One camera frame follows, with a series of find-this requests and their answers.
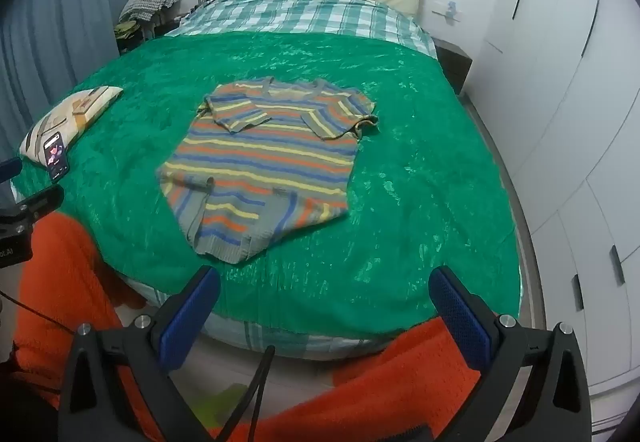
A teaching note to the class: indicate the green checked bed sheet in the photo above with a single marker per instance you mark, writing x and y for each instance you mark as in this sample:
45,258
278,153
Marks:
300,11

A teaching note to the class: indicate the white wall fixture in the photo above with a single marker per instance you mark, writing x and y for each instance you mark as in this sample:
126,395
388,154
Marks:
449,11

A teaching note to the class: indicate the person's orange clothing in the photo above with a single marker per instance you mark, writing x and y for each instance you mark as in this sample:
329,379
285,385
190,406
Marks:
65,272

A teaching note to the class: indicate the beige printed pillow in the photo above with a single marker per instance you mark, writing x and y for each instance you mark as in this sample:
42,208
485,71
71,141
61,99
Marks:
75,109

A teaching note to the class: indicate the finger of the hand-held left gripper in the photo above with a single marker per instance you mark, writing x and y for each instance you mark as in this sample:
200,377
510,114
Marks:
9,170
37,204

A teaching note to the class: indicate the yellow-green floor object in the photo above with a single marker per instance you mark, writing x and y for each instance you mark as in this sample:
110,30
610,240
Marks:
225,402

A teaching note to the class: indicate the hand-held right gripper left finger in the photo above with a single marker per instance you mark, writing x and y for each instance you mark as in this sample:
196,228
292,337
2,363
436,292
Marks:
187,314

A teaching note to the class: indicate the white wardrobe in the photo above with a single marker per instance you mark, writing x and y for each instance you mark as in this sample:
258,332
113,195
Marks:
560,71

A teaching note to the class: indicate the green bed blanket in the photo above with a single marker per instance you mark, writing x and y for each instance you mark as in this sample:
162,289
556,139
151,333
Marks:
425,161

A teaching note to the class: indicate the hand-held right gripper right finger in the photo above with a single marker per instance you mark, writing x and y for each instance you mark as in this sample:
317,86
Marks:
462,317

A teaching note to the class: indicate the dark nightstand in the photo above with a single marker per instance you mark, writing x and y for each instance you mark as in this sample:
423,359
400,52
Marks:
452,61

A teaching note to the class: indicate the yellow-green clothes pile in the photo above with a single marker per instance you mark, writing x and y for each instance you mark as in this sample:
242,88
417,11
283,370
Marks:
127,34

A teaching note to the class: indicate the smartphone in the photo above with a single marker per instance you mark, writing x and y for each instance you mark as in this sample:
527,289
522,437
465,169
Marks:
56,156

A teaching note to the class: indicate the grey-blue curtain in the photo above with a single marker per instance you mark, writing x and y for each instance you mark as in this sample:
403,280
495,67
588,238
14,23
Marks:
60,21

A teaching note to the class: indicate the striped knit sweater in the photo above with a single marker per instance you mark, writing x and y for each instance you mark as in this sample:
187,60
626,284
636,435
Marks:
260,161

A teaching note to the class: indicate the grey checked cloth pile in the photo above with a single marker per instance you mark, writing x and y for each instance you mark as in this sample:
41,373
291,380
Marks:
150,1

